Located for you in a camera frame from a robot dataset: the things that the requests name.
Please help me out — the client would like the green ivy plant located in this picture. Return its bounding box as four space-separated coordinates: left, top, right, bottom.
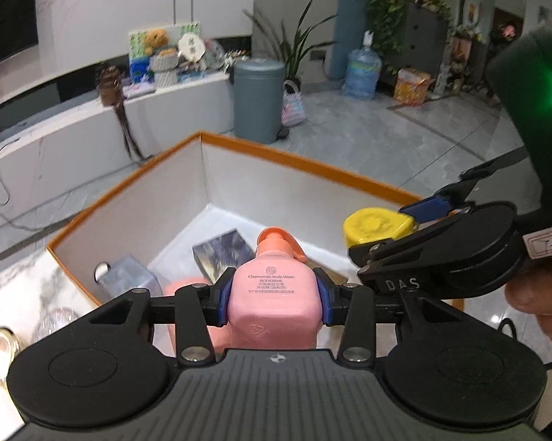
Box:
359 0 451 74

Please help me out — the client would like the white marble tv console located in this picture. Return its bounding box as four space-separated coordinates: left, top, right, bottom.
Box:
0 71 235 240

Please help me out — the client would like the long-leaf potted plant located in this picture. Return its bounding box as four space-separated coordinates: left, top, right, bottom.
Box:
244 0 338 83

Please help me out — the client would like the glittery round compact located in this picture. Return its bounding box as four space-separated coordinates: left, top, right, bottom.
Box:
35 305 81 341

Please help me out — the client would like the brown teddy bear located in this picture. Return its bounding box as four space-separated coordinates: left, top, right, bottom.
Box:
144 29 169 51

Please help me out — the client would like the grey cabinet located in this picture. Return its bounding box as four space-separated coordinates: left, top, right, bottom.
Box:
402 2 447 74

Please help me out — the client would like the decorated plate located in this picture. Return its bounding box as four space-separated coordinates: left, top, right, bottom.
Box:
205 39 225 71

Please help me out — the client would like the yellow rounded plastic case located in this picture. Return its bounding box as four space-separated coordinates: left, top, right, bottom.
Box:
343 208 417 246

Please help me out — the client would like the round paper fan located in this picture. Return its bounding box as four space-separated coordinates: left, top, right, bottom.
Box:
177 32 205 61

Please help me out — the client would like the brown leather case with strap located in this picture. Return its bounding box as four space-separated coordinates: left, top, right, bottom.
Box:
95 67 143 161

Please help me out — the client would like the dark printed card box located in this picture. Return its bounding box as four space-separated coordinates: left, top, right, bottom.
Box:
192 229 257 286

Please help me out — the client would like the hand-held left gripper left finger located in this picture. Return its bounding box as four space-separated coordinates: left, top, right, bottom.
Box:
74 266 236 365

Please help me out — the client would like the white woven basket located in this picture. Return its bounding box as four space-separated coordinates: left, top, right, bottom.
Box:
152 67 179 86
150 50 180 69

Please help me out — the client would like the woven handbag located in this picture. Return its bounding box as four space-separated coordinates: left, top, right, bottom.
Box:
282 80 307 128

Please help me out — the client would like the blue water jug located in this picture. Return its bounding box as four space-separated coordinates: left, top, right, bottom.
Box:
343 32 381 100

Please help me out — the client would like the grey trash bin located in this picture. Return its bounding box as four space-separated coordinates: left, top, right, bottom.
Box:
232 59 290 144

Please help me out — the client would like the orange cardboard box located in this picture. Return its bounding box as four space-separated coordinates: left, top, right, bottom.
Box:
46 131 465 313

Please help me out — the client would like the clear acrylic cube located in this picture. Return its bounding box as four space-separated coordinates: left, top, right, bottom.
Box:
94 255 163 306

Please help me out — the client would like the person's right hand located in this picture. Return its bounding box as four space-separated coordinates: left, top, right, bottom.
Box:
506 257 552 347

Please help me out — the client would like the pink pump bottle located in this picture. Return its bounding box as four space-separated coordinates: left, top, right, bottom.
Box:
225 226 325 350

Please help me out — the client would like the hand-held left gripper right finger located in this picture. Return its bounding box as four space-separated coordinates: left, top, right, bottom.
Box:
313 270 426 363

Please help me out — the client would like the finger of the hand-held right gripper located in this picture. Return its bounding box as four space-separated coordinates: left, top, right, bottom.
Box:
348 220 442 267
399 147 529 222

